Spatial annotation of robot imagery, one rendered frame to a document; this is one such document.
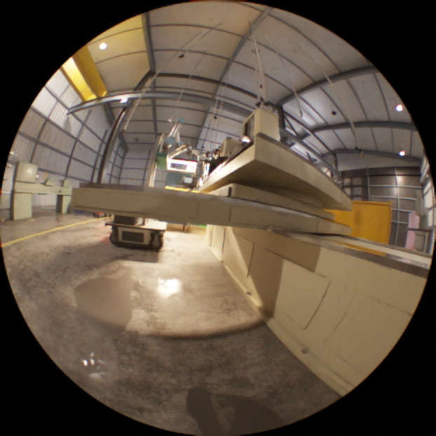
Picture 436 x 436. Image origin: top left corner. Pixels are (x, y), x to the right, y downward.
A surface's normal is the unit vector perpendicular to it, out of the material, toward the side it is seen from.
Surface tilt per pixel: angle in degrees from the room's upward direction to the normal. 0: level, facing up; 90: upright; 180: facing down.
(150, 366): 0
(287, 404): 0
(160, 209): 90
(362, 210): 90
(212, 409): 0
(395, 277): 90
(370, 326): 90
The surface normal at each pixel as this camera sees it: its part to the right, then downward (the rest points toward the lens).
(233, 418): 0.13, -0.99
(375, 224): -0.95, -0.11
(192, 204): 0.29, 0.10
